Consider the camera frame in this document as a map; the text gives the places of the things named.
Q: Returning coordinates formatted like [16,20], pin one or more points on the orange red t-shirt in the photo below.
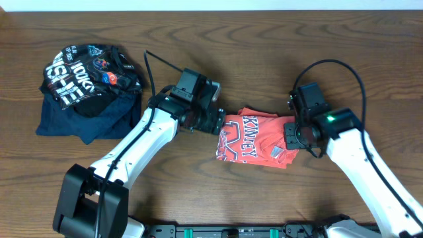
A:
[255,138]

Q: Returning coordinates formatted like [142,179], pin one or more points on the navy blue folded shirt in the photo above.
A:
[116,121]

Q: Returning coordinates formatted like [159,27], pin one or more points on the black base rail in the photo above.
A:
[338,226]

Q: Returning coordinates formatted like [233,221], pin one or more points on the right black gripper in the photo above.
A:
[291,143]

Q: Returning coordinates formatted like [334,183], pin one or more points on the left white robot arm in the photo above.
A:
[94,201]

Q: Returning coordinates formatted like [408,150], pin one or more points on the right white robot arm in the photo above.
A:
[340,135]

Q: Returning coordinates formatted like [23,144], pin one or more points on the black printed folded shirt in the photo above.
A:
[88,77]

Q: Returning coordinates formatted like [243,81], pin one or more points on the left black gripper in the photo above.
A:
[216,121]

